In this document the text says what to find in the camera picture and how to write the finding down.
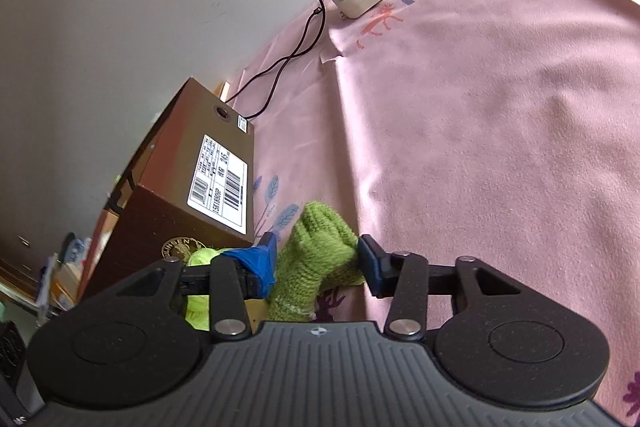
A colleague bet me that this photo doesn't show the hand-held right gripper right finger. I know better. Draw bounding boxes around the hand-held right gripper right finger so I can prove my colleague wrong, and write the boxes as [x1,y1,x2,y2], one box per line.
[358,234,547,341]

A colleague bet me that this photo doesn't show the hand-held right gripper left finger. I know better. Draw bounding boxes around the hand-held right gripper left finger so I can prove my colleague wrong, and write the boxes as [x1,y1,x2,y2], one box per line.
[115,232,279,342]

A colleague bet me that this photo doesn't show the green knitted sock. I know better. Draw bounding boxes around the green knitted sock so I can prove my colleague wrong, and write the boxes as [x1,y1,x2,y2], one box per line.
[269,201,367,323]

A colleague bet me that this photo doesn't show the brown cardboard box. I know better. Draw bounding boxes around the brown cardboard box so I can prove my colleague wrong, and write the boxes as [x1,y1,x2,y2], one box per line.
[80,77,257,304]

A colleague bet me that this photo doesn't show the lime and yellow plush toy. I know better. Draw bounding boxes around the lime and yellow plush toy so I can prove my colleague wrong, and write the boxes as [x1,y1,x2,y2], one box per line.
[184,247,227,333]

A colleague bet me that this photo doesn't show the pink bedsheet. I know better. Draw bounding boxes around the pink bedsheet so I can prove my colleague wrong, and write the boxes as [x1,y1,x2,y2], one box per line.
[227,0,640,425]

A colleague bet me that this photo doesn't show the blue white packet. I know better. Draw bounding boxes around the blue white packet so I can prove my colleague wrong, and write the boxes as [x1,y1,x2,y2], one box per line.
[61,233,93,267]

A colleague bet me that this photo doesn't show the black device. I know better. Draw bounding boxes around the black device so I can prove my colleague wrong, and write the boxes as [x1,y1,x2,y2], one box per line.
[0,319,47,427]

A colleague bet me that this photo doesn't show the black cable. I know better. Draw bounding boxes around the black cable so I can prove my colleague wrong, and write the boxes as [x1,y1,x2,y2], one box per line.
[222,0,327,120]

